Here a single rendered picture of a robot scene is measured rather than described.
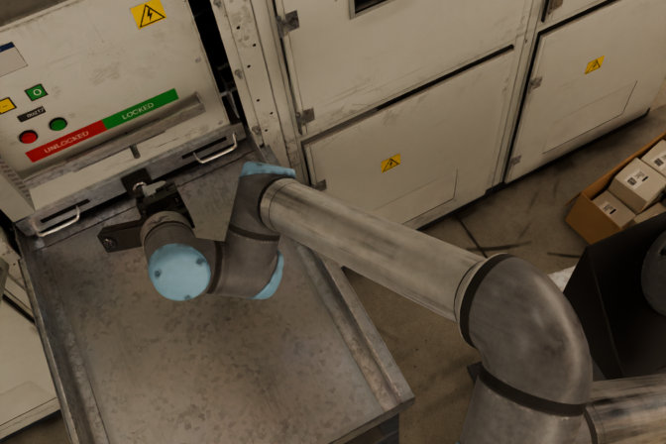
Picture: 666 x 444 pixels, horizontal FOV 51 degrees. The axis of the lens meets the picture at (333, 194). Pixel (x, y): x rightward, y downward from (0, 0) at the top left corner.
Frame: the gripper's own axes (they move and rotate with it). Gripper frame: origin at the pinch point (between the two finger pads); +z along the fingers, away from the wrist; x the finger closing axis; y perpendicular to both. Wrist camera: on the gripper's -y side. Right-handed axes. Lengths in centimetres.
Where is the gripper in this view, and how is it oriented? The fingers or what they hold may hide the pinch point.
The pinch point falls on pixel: (141, 194)
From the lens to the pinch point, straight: 145.0
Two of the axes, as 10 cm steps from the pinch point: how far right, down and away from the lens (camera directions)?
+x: -3.0, -8.2, -4.9
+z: -3.5, -3.8, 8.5
